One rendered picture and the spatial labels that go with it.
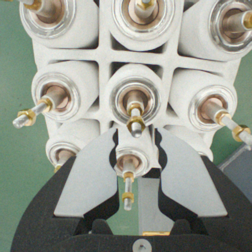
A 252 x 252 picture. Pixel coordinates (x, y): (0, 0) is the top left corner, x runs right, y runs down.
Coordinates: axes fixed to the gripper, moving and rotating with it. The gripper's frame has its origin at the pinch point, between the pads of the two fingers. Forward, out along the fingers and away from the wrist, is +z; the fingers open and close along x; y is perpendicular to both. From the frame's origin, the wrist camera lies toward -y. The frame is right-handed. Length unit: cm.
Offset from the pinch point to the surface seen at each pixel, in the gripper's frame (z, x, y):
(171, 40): 16.3, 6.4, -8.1
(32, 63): 34.3, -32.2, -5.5
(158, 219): 6.1, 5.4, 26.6
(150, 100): 9.0, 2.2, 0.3
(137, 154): 9.0, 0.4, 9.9
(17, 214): 34, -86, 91
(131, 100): 6.9, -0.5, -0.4
